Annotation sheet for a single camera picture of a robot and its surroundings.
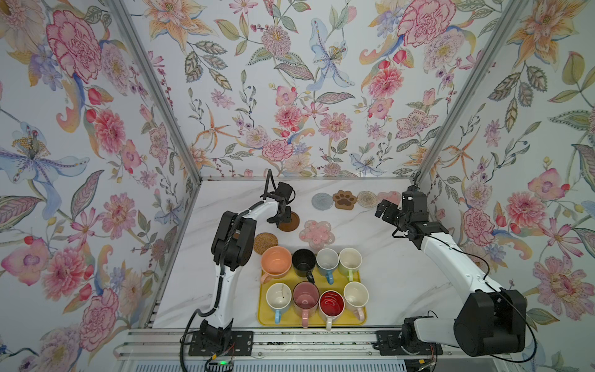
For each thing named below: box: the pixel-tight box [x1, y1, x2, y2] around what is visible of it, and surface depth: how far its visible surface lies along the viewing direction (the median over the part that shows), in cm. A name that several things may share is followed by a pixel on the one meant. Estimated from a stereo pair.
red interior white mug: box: [318, 289, 346, 331], surface depth 78 cm
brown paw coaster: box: [332, 189, 357, 211], surface depth 116 cm
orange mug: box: [260, 245, 293, 285], surface depth 89 cm
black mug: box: [292, 248, 317, 285], surface depth 86 cm
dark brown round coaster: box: [278, 210, 300, 232], surface depth 106 cm
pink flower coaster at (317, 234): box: [299, 219, 336, 251], surface depth 103 cm
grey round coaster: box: [311, 192, 334, 211], surface depth 115 cm
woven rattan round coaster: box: [253, 232, 279, 255], surface depth 100 cm
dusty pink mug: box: [292, 281, 320, 328], surface depth 76 cm
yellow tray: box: [257, 268, 369, 331], surface depth 79 cm
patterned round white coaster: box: [356, 190, 378, 209], surface depth 116 cm
